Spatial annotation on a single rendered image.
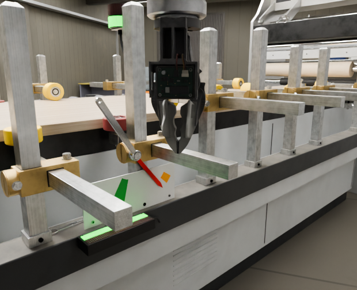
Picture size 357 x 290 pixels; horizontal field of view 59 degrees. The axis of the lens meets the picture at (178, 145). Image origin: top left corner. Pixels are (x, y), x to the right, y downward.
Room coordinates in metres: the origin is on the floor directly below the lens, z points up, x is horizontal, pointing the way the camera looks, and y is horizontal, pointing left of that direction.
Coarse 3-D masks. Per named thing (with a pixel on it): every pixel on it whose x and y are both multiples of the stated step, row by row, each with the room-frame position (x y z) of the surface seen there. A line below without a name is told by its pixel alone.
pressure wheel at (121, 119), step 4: (116, 116) 0.87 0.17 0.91; (120, 116) 0.90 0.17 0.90; (124, 116) 0.89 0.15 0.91; (104, 120) 0.85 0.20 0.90; (116, 120) 0.84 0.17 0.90; (120, 120) 0.84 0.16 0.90; (124, 120) 0.85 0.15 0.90; (104, 124) 0.85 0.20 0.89; (108, 124) 0.84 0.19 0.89; (120, 124) 0.84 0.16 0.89; (124, 124) 0.85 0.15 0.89; (104, 128) 0.85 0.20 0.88; (108, 128) 0.84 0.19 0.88; (112, 128) 0.84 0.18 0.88; (124, 128) 0.85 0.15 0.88
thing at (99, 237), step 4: (148, 216) 0.67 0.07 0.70; (136, 220) 0.65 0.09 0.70; (140, 220) 0.65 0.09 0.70; (144, 220) 0.65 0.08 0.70; (148, 220) 0.65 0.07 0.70; (132, 224) 0.63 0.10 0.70; (136, 224) 0.63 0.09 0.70; (124, 228) 0.61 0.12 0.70; (128, 228) 0.62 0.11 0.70; (108, 232) 0.60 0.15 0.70; (112, 232) 0.60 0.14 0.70; (116, 232) 0.60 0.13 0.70; (96, 236) 0.58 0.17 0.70; (100, 236) 0.58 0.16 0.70; (104, 236) 0.58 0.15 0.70; (88, 240) 0.57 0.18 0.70; (92, 240) 0.57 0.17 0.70; (96, 240) 0.57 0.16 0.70
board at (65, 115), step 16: (112, 96) 1.69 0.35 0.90; (0, 112) 1.02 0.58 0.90; (48, 112) 1.02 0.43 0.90; (64, 112) 1.02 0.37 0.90; (80, 112) 1.02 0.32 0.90; (96, 112) 1.02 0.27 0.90; (112, 112) 1.02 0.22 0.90; (0, 128) 0.73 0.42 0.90; (48, 128) 0.79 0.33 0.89; (64, 128) 0.81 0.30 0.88; (80, 128) 0.84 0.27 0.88; (96, 128) 0.88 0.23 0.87
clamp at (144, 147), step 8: (152, 136) 0.78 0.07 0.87; (120, 144) 0.71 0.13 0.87; (136, 144) 0.71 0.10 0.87; (144, 144) 0.72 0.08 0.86; (120, 152) 0.71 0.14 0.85; (128, 152) 0.69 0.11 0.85; (144, 152) 0.72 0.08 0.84; (120, 160) 0.71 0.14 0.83; (128, 160) 0.70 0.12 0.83; (144, 160) 0.72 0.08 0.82
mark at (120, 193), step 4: (124, 180) 0.68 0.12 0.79; (120, 184) 0.67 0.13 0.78; (124, 184) 0.68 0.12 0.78; (120, 188) 0.67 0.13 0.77; (124, 188) 0.68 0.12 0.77; (116, 192) 0.67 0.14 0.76; (120, 192) 0.67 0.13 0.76; (124, 192) 0.68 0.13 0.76; (116, 196) 0.67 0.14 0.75; (120, 196) 0.67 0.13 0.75; (124, 196) 0.68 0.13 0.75; (124, 200) 0.68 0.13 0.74
